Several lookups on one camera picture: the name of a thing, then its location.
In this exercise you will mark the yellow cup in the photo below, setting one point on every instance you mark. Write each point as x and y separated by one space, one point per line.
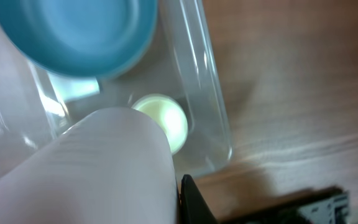
169 115

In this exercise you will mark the white label in container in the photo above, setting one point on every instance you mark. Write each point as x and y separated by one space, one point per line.
70 89

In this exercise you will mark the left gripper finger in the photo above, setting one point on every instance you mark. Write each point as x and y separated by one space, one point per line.
194 209

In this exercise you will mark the clear plastic storage container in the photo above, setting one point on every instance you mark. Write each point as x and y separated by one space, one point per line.
179 63

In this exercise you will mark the cream cup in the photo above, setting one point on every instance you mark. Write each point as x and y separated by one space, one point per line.
114 166

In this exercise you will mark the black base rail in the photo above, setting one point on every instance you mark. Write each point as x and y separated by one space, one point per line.
327 206

